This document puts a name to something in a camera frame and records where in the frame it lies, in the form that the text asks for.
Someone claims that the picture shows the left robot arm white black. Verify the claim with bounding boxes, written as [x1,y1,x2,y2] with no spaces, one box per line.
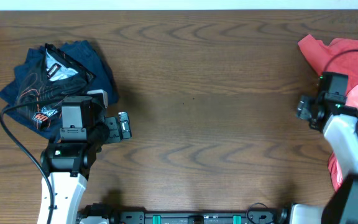
[37,112,132,223]

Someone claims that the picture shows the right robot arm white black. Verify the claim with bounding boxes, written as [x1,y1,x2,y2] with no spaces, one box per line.
[288,95,358,223]

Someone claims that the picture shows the red t-shirt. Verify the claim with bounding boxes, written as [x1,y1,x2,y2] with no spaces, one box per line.
[298,34,358,91]

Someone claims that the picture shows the black orange printed folded shirt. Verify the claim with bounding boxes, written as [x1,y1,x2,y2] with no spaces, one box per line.
[15,44,96,131]

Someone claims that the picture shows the navy blue folded shirt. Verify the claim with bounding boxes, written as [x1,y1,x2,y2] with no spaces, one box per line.
[0,40,119,139]

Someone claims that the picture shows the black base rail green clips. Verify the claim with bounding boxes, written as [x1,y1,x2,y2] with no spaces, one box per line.
[75,203,289,224]

